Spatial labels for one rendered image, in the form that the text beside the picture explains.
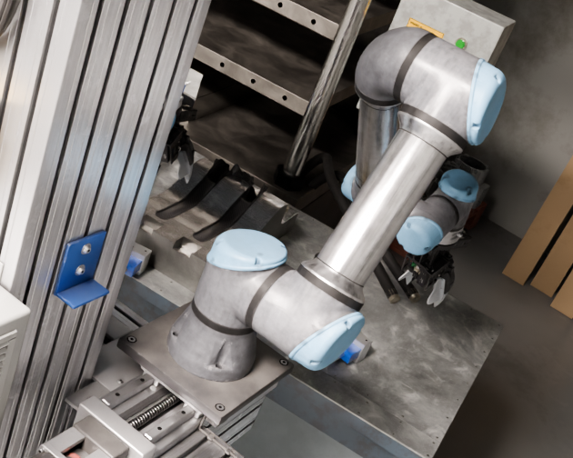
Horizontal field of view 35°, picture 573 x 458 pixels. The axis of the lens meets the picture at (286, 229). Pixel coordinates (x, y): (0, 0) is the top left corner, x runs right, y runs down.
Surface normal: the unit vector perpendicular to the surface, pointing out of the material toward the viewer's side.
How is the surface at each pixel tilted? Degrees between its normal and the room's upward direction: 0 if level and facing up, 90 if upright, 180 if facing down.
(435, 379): 0
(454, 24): 90
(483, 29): 90
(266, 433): 90
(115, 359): 0
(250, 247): 7
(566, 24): 90
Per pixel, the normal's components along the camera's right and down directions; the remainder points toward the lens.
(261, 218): 0.10, -0.58
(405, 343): 0.33, -0.82
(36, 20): -0.52, 0.25
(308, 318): -0.18, -0.19
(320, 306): -0.07, 0.02
